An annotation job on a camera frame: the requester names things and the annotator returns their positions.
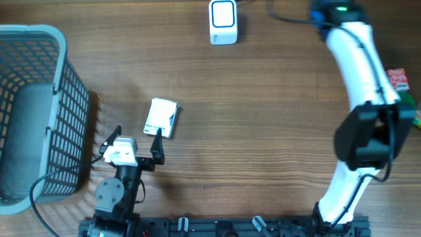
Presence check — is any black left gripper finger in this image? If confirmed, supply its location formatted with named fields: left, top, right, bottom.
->
left=150, top=128, right=164, bottom=165
left=99, top=125, right=122, bottom=154

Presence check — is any white blue carton box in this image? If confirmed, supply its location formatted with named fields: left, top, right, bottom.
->
left=143, top=97, right=179, bottom=139

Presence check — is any green lid jar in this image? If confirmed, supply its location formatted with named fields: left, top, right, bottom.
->
left=398, top=92, right=416, bottom=108

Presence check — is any green Haribo gummy bag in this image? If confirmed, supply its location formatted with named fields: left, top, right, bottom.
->
left=412, top=110, right=421, bottom=128

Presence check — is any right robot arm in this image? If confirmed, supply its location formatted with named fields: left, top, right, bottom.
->
left=310, top=1, right=415, bottom=234

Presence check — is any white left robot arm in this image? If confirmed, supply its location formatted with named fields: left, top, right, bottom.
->
left=78, top=125, right=165, bottom=236

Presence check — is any white barcode scanner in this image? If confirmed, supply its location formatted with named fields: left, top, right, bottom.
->
left=209, top=0, right=238, bottom=45

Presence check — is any grey plastic mesh basket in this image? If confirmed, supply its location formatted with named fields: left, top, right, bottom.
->
left=1, top=25, right=90, bottom=215

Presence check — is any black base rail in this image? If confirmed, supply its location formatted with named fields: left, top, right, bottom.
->
left=78, top=216, right=371, bottom=237

